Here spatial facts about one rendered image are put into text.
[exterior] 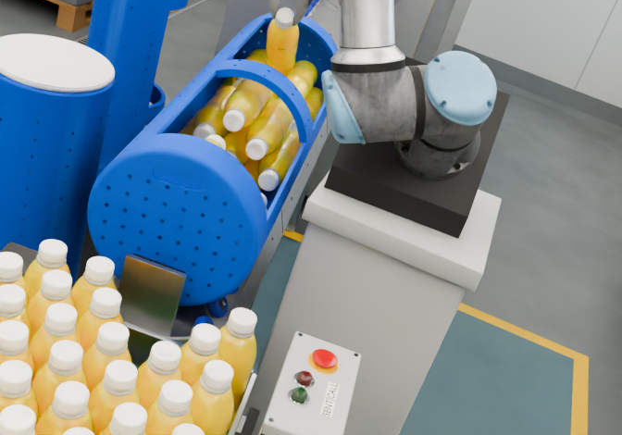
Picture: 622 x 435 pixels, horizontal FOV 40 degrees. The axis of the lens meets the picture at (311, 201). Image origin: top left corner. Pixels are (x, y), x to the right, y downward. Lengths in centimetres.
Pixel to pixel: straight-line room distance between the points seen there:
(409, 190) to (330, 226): 15
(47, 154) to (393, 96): 91
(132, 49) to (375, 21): 154
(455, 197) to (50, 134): 90
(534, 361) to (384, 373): 192
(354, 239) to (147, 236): 35
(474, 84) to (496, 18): 500
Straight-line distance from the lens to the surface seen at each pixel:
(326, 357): 120
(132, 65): 278
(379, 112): 131
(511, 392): 327
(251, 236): 134
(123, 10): 273
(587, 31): 634
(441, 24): 265
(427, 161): 147
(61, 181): 202
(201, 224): 136
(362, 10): 131
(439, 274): 147
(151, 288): 139
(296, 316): 159
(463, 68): 135
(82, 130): 197
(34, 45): 208
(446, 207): 150
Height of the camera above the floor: 184
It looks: 28 degrees down
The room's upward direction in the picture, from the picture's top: 19 degrees clockwise
